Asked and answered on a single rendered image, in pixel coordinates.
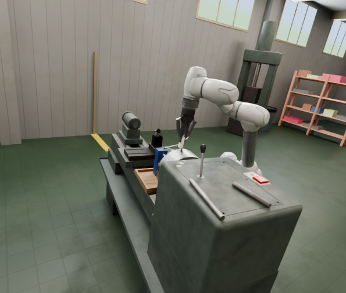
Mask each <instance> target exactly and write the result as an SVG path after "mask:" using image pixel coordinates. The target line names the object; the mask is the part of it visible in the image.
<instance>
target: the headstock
mask: <svg viewBox="0 0 346 293"><path fill-rule="evenodd" d="M179 162H182V163H184V164H180V163H179ZM177 165H180V166H181V167H177ZM200 168H201V159H190V160H185V161H183V160H174V161H165V162H163V163H162V164H161V165H160V169H159V177H158V185H157V190H156V199H155V207H154V218H155V220H156V222H157V224H158V225H159V227H160V229H161V230H162V232H163V234H164V236H165V238H166V239H167V241H168V243H169V245H170V247H171V248H172V250H173V252H174V254H175V256H176V258H177V259H178V261H179V262H180V264H181V266H182V268H183V270H184V271H185V273H186V275H187V277H188V279H189V281H190V282H191V284H192V286H193V287H194V289H195V291H196V293H223V292H226V291H228V290H231V289H233V288H236V287H239V286H241V285H244V284H246V283H249V282H251V281H254V280H257V279H259V278H261V277H264V276H267V275H269V274H272V273H274V272H277V271H278V268H279V266H280V263H281V260H282V258H283V256H284V253H285V251H286V249H287V246H288V243H289V242H290V239H291V236H292V234H293V232H294V229H295V226H296V224H297V222H298V219H299V217H300V214H301V212H302V209H303V207H302V205H301V204H300V203H298V202H297V201H296V200H294V199H292V198H291V197H290V196H288V195H287V194H285V193H284V192H282V191H280V190H279V189H278V188H276V187H275V186H273V185H271V184H268V185H259V184H258V183H256V182H254V180H252V179H250V178H249V177H248V176H246V175H245V174H244V173H249V172H252V171H250V170H248V169H247V168H246V167H244V166H242V165H241V164H239V163H237V162H236V161H234V160H232V159H230V158H228V157H222V158H206V159H204V161H203V169H202V175H203V176H204V178H198V177H197V175H200ZM191 178H192V179H193V180H194V181H195V182H196V183H197V184H198V186H199V187H200V188H201V189H202V190H203V192H204V193H205V194H206V195H207V196H208V197H209V199H210V200H211V201H212V202H213V203H214V204H215V205H216V207H217V208H218V209H219V210H220V211H221V212H222V213H223V215H224V216H225V218H224V220H220V219H219V218H218V217H217V215H216V214H215V213H214V211H213V210H212V209H211V208H210V207H209V205H208V204H207V203H206V202H205V201H204V199H203V198H202V197H201V196H200V194H199V193H198V192H197V191H196V190H195V188H194V187H193V186H192V185H191V184H190V182H189V180H190V179H191ZM234 182H236V183H237V184H239V185H241V186H243V187H244V188H246V189H248V190H249V191H251V192H253V193H254V194H256V195H257V196H259V197H261V198H263V199H264V200H266V201H268V202H270V203H271V204H272V205H271V207H270V208H268V207H266V206H265V205H263V204H261V203H260V202H258V201H257V200H255V199H253V198H251V197H250V196H249V195H247V194H245V193H243V192H242V191H240V190H239V189H237V188H236V187H234V186H232V184H233V183H234Z"/></svg>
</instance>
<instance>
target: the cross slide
mask: <svg viewBox="0 0 346 293"><path fill-rule="evenodd" d="M169 152H171V150H170V149H167V153H169ZM124 154H125V155H126V157H127V159H128V160H129V161H133V160H150V159H155V155H154V153H153V152H152V151H151V150H150V149H149V148H148V147H142V148H124Z"/></svg>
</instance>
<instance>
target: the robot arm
mask: <svg viewBox="0 0 346 293"><path fill-rule="evenodd" d="M238 97H239V91H238V88H237V87H236V86H235V85H233V84H231V83H228V82H225V81H222V80H216V79H209V78H206V70H205V69H204V68H202V67H197V66H194V67H191V68H190V70H189V71H188V74H187V77H186V80H185V84H184V96H183V101H182V105H183V107H182V111H181V115H180V117H179V118H178V119H177V118H176V134H177V135H178V136H179V145H178V147H179V148H180V149H182V148H183V144H184V142H185V141H186V138H187V137H189V136H190V134H191V132H192V130H193V128H194V126H195V124H196V123H197V121H196V120H194V115H195V111H196V110H195V109H197V108H198V104H199V101H200V98H204V99H207V100H209V101H211V102H212V103H215V104H216V106H217V107H218V108H219V109H220V111H221V112H222V113H223V114H225V115H227V116H229V117H231V118H233V119H235V120H238V121H240V123H241V125H242V127H243V129H244V131H243V141H242V158H241V161H238V160H237V157H236V156H235V154H233V153H231V152H225V153H224V154H222V155H221V157H220V158H222V157H228V158H230V159H232V160H234V161H236V162H237V163H239V164H241V165H242V166H244V167H246V168H247V169H248V170H250V171H252V172H254V173H256V174H257V175H259V176H262V172H261V171H260V170H259V169H258V167H257V164H256V162H255V161H254V160H255V151H256V142H257V137H258V130H259V129H260V128H261V127H263V126H265V125H267V123H268V121H269V118H270V114H269V112H268V111H267V110H266V109H265V108H263V107H261V106H258V105H254V104H251V103H245V102H239V101H237V99H238ZM180 120H181V121H180ZM180 122H181V128H180ZM190 123H191V124H190Z"/></svg>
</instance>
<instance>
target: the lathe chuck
mask: <svg viewBox="0 0 346 293"><path fill-rule="evenodd" d="M180 150H181V149H177V150H173V151H171V152H169V153H168V154H167V155H166V156H164V157H163V159H162V160H161V161H160V163H159V164H158V166H160V165H161V164H162V163H163V162H165V161H172V160H173V159H175V158H177V157H178V156H181V155H186V154H190V155H194V154H193V153H192V152H191V151H189V150H187V149H183V151H184V152H183V153H180V152H179V151H180ZM195 156H196V155H195ZM158 177H159V171H156V178H157V181H158Z"/></svg>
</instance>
